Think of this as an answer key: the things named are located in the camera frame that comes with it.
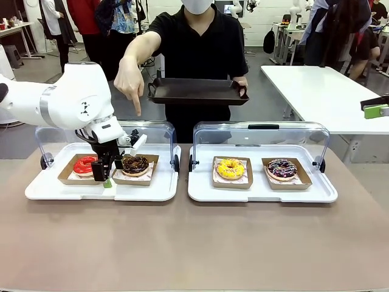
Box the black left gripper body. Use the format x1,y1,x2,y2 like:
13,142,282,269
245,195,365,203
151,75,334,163
88,138,124,164

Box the chocolate sprinkled donut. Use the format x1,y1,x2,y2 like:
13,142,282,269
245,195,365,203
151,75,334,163
121,155,150,176
111,153,160,187

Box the paper liner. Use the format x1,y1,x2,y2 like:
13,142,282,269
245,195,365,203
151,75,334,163
214,159,249,183
121,162,154,181
266,164,302,183
67,169,101,181

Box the black serving tray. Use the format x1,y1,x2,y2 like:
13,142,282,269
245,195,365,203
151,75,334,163
147,77,250,106

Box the purple sprinkled donut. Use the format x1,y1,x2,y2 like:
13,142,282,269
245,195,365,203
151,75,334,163
266,158,298,182

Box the cardboard tray of purple donut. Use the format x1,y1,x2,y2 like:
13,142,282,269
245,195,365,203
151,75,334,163
261,157,313,191

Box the person's right forearm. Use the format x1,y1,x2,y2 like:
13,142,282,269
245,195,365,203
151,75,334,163
120,30,162,66

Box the red glazed donut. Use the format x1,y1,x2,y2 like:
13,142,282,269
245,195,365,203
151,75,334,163
57,153,103,186
72,155,98,179

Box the paper liner under red donut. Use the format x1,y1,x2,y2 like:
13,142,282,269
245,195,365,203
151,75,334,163
67,169,101,181

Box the yellow sprinkled donut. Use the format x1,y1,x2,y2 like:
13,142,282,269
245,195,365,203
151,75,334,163
212,156,253,190
216,158,246,180

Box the paper liner under yellow donut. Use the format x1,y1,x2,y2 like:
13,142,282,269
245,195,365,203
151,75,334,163
214,159,249,183

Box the person in black polo shirt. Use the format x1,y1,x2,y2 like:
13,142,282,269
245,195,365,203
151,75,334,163
148,4,249,144

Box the person's right hand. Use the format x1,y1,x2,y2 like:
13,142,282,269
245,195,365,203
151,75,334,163
113,56,145,117

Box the person's left hand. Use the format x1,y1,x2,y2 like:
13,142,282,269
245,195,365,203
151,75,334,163
232,76,249,99

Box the white display tray base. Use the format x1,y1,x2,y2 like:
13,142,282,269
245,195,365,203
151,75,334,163
24,142,182,202
187,144,339,204

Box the clear display lid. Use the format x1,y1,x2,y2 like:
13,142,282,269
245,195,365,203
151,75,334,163
35,120,180,173
193,120,331,173

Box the large white table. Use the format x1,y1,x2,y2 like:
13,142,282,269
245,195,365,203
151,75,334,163
260,64,389,164

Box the bystander in dark long coat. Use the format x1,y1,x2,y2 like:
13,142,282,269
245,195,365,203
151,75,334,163
299,0,373,68

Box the white background desk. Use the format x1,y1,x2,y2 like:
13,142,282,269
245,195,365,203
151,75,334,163
272,21,306,65

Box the black backpack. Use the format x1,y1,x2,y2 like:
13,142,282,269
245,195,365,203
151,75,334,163
263,28,276,55

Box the grey plastic stool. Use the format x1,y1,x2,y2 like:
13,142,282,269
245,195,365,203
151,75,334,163
3,44,24,69

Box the bystander in blue patterned shirt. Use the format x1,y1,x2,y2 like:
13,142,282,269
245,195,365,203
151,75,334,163
95,0,137,82

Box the bystander in red top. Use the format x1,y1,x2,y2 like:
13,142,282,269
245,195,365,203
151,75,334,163
66,0,103,66

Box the bystander in white top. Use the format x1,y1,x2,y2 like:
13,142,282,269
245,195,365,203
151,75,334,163
40,0,78,74

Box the background table with cups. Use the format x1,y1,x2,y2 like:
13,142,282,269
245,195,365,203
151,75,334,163
0,21,45,59

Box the white face mask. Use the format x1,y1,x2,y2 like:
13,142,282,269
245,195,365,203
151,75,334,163
181,0,215,15

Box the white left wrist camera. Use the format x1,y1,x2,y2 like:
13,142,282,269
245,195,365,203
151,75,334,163
117,129,148,158

